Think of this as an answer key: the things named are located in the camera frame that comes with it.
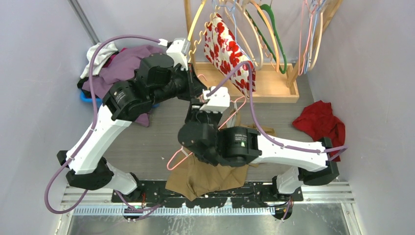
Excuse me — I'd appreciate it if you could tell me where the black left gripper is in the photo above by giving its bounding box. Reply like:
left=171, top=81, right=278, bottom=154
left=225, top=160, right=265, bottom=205
left=149, top=63, right=208, bottom=107

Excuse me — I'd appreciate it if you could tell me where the pink wire hanger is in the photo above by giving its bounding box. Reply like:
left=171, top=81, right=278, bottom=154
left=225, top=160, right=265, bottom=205
left=166, top=86, right=247, bottom=171

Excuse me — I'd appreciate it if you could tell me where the red poppy print skirt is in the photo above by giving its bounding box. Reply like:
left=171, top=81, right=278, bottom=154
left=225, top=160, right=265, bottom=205
left=204, top=13, right=256, bottom=92

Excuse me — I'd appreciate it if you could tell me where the tan garment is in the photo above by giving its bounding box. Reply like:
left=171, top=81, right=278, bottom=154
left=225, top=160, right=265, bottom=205
left=165, top=123, right=260, bottom=201

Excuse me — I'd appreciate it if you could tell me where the yellow hanger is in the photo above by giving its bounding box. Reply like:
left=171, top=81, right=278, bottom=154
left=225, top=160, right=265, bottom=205
left=184, top=0, right=206, bottom=41

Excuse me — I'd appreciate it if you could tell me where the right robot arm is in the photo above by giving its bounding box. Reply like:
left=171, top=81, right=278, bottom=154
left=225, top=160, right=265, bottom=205
left=178, top=99, right=339, bottom=201

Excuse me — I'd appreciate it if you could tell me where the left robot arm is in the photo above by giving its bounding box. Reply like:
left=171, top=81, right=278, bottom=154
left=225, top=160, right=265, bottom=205
left=57, top=53, right=206, bottom=202

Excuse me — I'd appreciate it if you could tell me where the wavy wooden hanger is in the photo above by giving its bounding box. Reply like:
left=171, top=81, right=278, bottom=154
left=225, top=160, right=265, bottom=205
left=188, top=12, right=213, bottom=61

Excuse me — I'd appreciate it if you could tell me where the light wooden hanger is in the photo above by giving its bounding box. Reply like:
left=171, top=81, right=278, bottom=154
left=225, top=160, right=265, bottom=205
left=225, top=0, right=264, bottom=71

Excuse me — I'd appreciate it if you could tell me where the wooden hanger rack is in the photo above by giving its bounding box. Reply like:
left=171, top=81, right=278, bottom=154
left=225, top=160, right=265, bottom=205
left=188, top=0, right=343, bottom=103

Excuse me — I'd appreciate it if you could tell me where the orange hanger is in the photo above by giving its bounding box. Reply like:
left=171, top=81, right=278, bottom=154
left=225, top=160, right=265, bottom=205
left=251, top=0, right=280, bottom=73

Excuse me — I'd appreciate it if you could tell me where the green hanger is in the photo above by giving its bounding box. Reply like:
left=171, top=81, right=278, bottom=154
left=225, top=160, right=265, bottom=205
left=245, top=4, right=288, bottom=74

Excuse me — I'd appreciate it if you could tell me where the beige wooden hanger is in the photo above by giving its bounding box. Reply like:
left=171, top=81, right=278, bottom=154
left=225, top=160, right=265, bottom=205
left=305, top=0, right=325, bottom=73

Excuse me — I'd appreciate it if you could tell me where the purple garment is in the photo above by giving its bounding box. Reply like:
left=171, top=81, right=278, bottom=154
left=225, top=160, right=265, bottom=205
left=82, top=45, right=166, bottom=128

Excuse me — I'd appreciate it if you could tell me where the white garment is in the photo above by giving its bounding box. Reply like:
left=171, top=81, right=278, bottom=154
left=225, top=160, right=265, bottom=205
left=80, top=42, right=118, bottom=79

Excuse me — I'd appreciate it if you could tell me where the blue plastic basket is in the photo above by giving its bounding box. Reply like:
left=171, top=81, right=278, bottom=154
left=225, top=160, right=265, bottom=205
left=80, top=91, right=160, bottom=108

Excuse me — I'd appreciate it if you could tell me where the red garment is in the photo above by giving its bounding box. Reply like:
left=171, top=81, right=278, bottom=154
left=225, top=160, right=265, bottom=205
left=292, top=100, right=346, bottom=147

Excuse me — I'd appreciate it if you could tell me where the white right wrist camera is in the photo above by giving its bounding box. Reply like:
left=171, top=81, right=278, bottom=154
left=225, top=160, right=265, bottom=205
left=200, top=86, right=231, bottom=113

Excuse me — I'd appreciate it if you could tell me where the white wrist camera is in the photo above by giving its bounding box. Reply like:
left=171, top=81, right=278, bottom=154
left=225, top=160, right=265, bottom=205
left=200, top=86, right=231, bottom=113
left=158, top=38, right=190, bottom=71

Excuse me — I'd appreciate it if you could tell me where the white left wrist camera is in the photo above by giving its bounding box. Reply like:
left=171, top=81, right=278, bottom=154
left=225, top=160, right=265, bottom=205
left=158, top=38, right=190, bottom=71

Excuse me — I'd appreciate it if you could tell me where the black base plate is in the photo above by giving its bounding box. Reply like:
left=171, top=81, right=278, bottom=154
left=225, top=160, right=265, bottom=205
left=122, top=180, right=303, bottom=209

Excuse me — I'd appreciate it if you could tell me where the light blue wire hanger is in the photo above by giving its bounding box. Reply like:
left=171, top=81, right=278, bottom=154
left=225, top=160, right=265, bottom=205
left=303, top=4, right=325, bottom=74

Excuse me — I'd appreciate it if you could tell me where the aluminium rail frame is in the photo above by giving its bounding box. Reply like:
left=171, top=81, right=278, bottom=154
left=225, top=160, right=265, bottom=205
left=54, top=182, right=364, bottom=235

